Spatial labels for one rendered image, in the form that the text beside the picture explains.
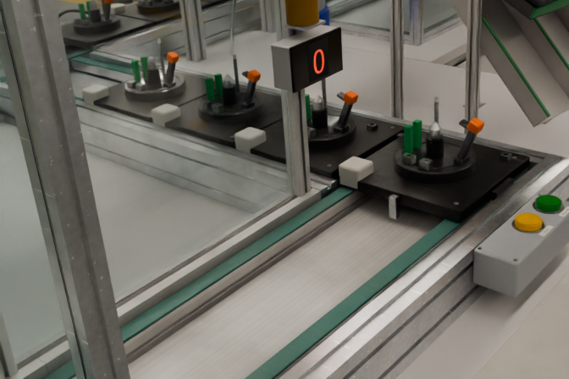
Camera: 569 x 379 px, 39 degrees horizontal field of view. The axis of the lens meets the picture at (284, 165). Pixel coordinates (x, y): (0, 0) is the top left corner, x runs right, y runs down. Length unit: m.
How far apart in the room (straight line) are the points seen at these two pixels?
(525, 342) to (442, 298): 0.13
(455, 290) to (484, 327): 0.07
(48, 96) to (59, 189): 0.06
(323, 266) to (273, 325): 0.16
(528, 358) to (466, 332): 0.09
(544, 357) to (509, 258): 0.14
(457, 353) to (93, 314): 0.66
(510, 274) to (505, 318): 0.08
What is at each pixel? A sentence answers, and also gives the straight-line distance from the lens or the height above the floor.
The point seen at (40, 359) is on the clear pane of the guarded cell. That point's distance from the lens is 0.62.
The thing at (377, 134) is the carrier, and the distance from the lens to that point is 1.54.
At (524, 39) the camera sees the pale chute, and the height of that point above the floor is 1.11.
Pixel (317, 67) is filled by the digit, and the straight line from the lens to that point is 1.24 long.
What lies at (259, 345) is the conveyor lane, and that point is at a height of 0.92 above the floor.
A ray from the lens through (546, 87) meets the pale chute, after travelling 1.61.
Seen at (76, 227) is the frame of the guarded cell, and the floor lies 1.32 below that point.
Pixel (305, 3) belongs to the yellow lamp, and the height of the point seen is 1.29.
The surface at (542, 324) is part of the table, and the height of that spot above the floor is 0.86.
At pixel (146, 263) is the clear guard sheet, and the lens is 1.15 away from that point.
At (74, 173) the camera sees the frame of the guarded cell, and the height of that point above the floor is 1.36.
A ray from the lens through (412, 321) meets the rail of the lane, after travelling 1.10.
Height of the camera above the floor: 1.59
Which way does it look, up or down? 26 degrees down
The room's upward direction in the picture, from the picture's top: 5 degrees counter-clockwise
